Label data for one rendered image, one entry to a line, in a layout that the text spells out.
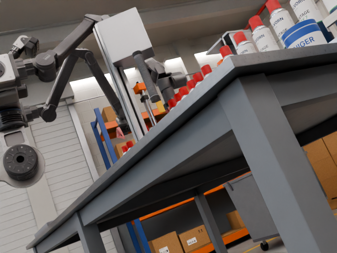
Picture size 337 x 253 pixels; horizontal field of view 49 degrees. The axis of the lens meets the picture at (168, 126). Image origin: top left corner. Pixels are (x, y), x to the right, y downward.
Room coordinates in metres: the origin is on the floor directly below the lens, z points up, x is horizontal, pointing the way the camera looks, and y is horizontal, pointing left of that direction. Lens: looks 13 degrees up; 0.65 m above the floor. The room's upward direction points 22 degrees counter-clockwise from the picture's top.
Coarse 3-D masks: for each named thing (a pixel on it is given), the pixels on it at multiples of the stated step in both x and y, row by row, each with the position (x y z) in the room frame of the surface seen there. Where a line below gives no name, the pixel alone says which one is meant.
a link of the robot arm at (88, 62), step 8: (88, 56) 1.82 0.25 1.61; (88, 64) 1.87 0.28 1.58; (96, 64) 1.89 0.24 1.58; (96, 72) 1.92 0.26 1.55; (96, 80) 1.96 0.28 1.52; (104, 80) 1.96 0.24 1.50; (104, 88) 1.99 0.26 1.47; (112, 88) 2.02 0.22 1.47; (112, 96) 2.03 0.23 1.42; (112, 104) 2.06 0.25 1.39; (120, 104) 2.08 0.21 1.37
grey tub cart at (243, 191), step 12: (240, 180) 3.99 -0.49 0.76; (252, 180) 3.88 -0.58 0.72; (228, 192) 4.16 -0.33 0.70; (240, 192) 4.05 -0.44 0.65; (252, 192) 3.94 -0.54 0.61; (240, 204) 4.11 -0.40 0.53; (252, 204) 3.99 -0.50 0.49; (264, 204) 3.89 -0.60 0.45; (240, 216) 4.17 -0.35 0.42; (252, 216) 4.05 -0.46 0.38; (264, 216) 3.95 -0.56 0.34; (252, 228) 4.11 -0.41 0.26; (264, 228) 4.00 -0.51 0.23; (276, 228) 3.90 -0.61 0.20; (264, 240) 4.17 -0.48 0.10
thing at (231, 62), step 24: (288, 48) 0.57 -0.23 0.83; (312, 48) 0.60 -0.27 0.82; (336, 48) 0.64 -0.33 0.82; (216, 72) 0.53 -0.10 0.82; (240, 72) 0.53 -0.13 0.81; (264, 72) 0.58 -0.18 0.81; (192, 96) 0.59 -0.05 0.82; (216, 96) 0.60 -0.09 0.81; (168, 120) 0.66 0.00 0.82; (288, 120) 1.27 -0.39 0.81; (312, 120) 1.57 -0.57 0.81; (144, 144) 0.76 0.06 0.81; (120, 168) 0.89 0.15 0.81; (192, 168) 1.51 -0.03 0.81; (96, 192) 1.12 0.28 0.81
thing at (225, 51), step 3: (222, 48) 1.10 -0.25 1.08; (225, 48) 1.10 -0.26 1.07; (228, 48) 1.10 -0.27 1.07; (222, 51) 1.11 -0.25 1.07; (225, 51) 1.10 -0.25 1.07; (228, 51) 1.10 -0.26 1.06; (231, 51) 1.11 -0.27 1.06; (222, 54) 1.11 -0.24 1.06; (225, 54) 1.10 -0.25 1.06; (228, 54) 1.10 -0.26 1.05; (231, 54) 1.11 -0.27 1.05; (225, 57) 1.11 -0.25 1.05
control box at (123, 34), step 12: (132, 12) 1.33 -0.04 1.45; (108, 24) 1.33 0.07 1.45; (120, 24) 1.33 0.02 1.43; (132, 24) 1.33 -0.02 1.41; (108, 36) 1.34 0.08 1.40; (120, 36) 1.33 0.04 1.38; (132, 36) 1.33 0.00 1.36; (144, 36) 1.33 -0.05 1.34; (108, 48) 1.34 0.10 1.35; (120, 48) 1.33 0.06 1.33; (132, 48) 1.33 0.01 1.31; (144, 48) 1.33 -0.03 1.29; (120, 60) 1.34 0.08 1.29; (132, 60) 1.38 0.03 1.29
